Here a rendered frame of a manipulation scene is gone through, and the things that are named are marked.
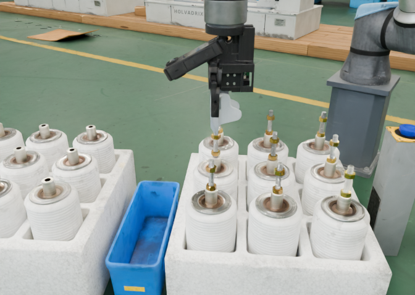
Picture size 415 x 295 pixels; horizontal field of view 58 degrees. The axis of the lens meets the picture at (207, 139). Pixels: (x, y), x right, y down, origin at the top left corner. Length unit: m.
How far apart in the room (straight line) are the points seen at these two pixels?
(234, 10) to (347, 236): 0.43
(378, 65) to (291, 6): 1.76
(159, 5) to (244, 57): 2.86
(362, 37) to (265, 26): 1.79
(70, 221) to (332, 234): 0.48
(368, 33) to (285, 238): 0.72
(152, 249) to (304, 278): 0.41
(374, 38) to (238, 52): 0.60
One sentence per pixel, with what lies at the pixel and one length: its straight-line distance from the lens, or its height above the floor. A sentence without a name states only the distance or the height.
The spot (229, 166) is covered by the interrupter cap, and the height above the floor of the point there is 0.25.
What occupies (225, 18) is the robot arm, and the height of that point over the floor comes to 0.56.
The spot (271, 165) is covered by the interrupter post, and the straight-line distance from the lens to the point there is 0.78.
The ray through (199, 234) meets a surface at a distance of 0.69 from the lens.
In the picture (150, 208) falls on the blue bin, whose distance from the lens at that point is 1.05.
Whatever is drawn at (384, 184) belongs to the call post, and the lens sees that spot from 0.92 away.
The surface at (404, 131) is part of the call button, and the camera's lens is 0.89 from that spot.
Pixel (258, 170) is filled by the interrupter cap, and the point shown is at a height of 0.25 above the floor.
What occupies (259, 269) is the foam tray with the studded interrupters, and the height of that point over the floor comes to 0.17.
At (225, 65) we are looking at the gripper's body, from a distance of 0.67.
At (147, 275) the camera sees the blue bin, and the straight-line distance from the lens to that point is 0.79.
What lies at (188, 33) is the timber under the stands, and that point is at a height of 0.04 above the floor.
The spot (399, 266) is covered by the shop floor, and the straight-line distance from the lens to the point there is 1.03.
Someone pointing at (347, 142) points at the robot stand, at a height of 0.10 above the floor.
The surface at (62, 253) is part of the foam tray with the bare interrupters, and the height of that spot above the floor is 0.17.
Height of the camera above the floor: 0.66
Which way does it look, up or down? 27 degrees down
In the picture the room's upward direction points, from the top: straight up
